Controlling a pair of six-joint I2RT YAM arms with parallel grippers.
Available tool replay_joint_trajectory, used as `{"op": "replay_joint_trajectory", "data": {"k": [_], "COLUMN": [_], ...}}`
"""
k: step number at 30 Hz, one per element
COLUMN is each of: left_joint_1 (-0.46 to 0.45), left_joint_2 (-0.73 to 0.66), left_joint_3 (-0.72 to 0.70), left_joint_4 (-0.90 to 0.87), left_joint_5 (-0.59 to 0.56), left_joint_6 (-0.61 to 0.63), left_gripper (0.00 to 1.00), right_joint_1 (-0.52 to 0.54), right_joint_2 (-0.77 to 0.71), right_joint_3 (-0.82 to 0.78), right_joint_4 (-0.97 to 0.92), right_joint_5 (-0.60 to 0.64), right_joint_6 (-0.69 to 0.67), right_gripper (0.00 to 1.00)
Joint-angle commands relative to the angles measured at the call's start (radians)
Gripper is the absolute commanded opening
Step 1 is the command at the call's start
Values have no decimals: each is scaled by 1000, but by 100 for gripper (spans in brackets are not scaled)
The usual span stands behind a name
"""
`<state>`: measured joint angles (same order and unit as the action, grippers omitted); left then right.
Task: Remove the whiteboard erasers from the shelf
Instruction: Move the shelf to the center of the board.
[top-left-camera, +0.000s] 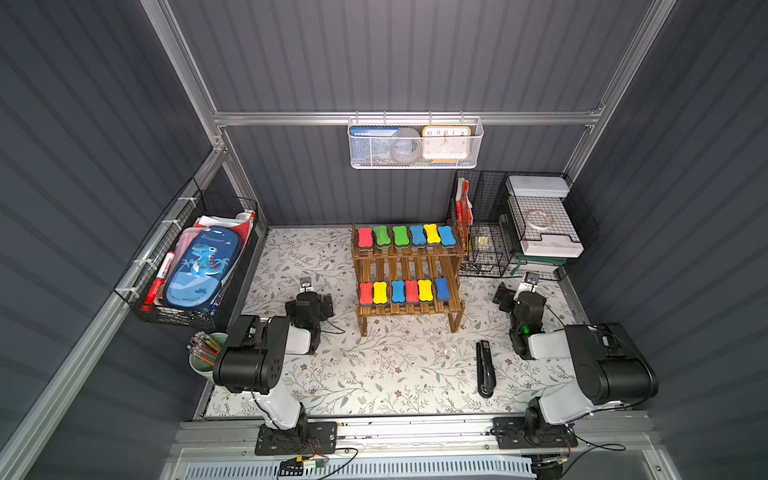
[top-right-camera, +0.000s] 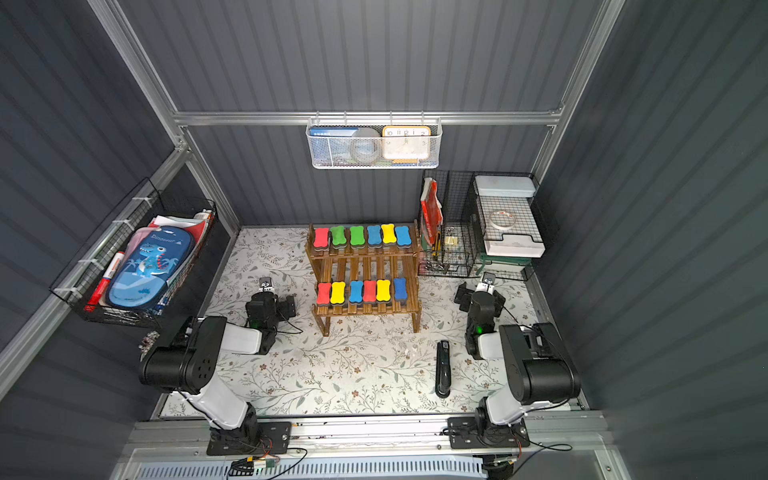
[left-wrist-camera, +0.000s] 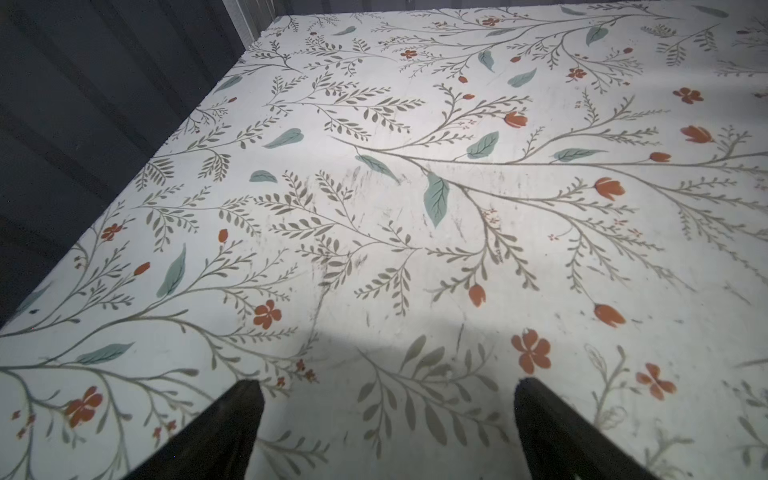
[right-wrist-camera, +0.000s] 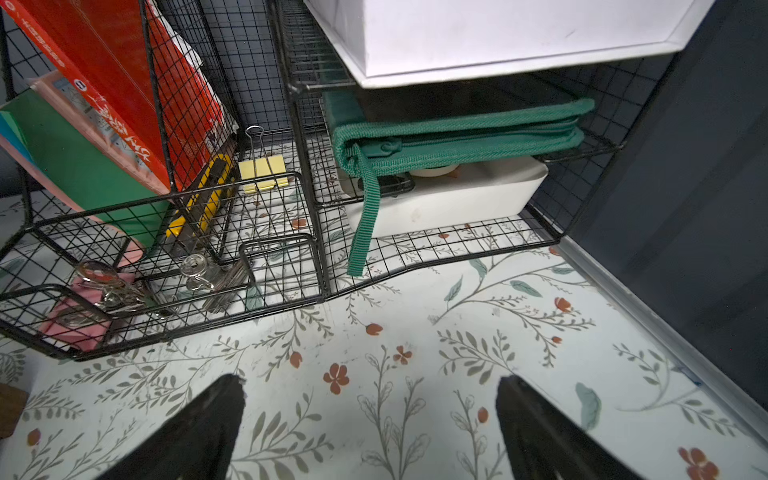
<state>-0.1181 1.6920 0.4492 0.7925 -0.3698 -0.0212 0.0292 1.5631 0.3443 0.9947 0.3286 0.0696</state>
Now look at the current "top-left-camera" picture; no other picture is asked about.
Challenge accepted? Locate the yellow eraser row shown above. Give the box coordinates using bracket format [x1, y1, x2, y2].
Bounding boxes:
[423, 224, 441, 245]
[373, 281, 389, 305]
[417, 279, 434, 303]

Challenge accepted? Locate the green eraser top row left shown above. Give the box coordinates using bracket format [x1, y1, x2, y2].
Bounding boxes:
[372, 225, 392, 249]

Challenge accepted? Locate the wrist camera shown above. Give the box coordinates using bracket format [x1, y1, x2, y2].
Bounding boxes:
[300, 277, 314, 292]
[518, 272, 540, 292]

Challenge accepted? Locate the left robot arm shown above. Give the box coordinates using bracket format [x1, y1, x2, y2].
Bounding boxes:
[212, 291, 334, 439]

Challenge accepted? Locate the blue box in basket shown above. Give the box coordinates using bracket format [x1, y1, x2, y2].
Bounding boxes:
[348, 126, 399, 169]

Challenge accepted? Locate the black wire wall basket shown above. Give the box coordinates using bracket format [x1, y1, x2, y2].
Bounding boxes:
[116, 187, 259, 332]

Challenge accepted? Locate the blue dinosaur pencil case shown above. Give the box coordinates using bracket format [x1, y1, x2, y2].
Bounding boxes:
[163, 226, 242, 309]

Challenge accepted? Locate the red eraser top row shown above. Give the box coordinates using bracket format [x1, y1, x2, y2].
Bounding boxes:
[357, 227, 374, 251]

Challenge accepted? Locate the light blue eraser top row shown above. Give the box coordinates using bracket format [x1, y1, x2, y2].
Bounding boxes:
[409, 225, 427, 248]

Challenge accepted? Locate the light blue eraser bottom row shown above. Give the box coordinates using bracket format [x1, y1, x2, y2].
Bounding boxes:
[391, 280, 406, 305]

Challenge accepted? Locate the red eraser bottom row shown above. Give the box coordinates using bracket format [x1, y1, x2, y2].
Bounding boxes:
[359, 282, 373, 306]
[405, 280, 420, 303]

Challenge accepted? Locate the black stapler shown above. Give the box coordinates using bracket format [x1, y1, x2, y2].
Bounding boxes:
[476, 340, 497, 399]

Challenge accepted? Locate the red package in organizer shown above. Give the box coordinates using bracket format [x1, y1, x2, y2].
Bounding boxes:
[455, 177, 473, 245]

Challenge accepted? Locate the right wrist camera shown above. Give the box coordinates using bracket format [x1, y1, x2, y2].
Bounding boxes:
[518, 272, 540, 292]

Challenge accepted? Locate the green eraser top row right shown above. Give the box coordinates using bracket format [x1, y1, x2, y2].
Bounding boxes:
[392, 225, 410, 248]

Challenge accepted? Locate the white wire hanging basket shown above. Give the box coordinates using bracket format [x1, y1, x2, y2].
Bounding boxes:
[347, 116, 485, 170]

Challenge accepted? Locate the green eraser row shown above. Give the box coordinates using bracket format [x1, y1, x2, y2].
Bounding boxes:
[372, 225, 392, 249]
[392, 225, 410, 248]

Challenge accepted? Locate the black wire desk organizer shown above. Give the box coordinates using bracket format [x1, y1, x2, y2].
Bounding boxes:
[448, 170, 599, 281]

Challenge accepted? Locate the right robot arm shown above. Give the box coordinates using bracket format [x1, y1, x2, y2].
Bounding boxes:
[493, 279, 659, 436]

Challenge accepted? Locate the green pencil cup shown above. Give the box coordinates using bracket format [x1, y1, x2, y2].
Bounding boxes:
[187, 331, 228, 381]

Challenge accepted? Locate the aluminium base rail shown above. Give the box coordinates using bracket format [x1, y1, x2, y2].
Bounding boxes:
[160, 411, 682, 479]

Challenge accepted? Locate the light blue eraser row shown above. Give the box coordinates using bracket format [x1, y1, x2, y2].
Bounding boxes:
[391, 280, 406, 305]
[409, 225, 427, 248]

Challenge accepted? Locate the grey tape roll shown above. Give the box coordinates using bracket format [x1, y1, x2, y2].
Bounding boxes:
[390, 127, 422, 164]

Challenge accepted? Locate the red marker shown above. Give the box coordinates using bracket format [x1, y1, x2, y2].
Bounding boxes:
[140, 251, 175, 312]

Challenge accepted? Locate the red eraser row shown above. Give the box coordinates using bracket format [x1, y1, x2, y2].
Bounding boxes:
[405, 280, 420, 303]
[357, 227, 374, 251]
[359, 282, 373, 306]

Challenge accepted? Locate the yellow eraser top row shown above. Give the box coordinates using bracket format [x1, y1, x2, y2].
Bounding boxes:
[423, 224, 441, 245]

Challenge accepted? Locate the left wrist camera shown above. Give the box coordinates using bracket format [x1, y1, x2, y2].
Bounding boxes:
[300, 277, 314, 292]

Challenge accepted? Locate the yellow eraser bottom row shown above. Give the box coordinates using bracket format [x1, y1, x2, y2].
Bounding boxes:
[417, 279, 434, 303]
[373, 281, 389, 305]

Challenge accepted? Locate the wooden two-tier shelf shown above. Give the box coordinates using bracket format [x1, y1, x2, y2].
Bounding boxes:
[351, 223, 466, 337]

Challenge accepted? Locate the yellow alarm clock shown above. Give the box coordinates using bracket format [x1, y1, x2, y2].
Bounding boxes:
[421, 125, 472, 163]

